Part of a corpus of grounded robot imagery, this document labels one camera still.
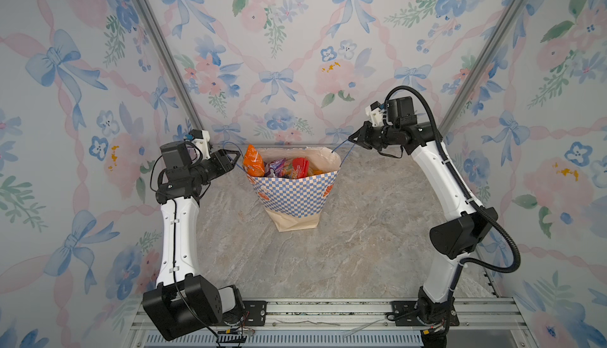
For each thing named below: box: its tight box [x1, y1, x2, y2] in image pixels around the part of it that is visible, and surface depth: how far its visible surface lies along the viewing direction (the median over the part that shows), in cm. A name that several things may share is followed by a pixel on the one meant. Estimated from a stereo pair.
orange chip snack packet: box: [243, 143, 265, 177], surface depth 83 cm
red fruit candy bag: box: [291, 157, 310, 179], surface depth 83 cm
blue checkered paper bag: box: [245, 147, 342, 233], surface depth 83 cm
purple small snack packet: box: [263, 157, 287, 178], surface depth 83 cm
